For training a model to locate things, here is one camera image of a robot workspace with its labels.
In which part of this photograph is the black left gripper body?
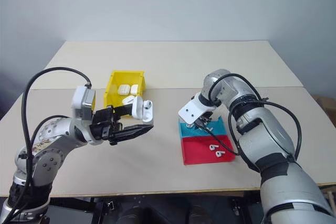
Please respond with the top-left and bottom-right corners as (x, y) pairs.
(88, 105), (124, 146)

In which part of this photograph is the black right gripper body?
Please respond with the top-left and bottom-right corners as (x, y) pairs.
(195, 111), (214, 126)

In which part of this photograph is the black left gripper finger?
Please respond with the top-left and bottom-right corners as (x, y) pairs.
(108, 123), (154, 144)
(112, 103), (134, 118)

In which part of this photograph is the yellow plastic bin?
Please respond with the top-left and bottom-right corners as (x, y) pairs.
(103, 70), (146, 118)

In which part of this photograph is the teal and red tray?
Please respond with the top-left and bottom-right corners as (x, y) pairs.
(178, 115), (236, 166)

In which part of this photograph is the brown wooden furniture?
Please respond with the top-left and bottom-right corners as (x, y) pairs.
(314, 94), (336, 132)

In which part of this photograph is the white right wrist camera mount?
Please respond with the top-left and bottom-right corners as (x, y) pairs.
(177, 92), (219, 125)

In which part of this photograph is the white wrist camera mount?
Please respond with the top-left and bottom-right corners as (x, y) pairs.
(177, 92), (219, 125)
(71, 85), (97, 123)

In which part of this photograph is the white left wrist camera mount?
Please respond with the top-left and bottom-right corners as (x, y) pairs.
(71, 85), (97, 123)

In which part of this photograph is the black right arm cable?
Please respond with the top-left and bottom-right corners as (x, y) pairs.
(193, 73), (301, 161)

